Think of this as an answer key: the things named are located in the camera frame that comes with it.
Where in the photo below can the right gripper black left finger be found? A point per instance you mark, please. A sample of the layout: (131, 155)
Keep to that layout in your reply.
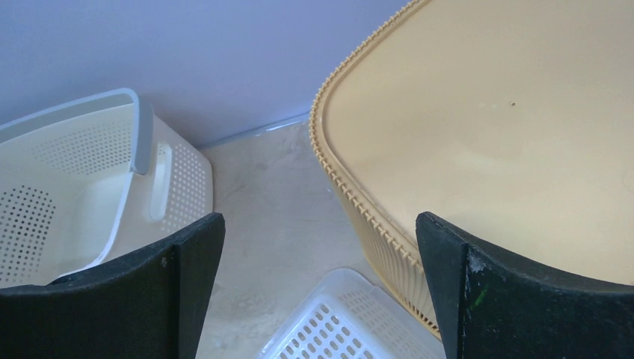
(148, 303)

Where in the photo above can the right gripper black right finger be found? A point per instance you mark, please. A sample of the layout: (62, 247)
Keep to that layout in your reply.
(493, 303)

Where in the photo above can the cream plastic storage basket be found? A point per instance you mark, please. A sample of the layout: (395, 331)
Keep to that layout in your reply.
(90, 180)

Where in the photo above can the white perforated tray basket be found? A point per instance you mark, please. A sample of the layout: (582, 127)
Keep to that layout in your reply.
(346, 316)

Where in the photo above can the yellow slatted laundry basket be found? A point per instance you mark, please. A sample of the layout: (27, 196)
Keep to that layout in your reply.
(512, 120)

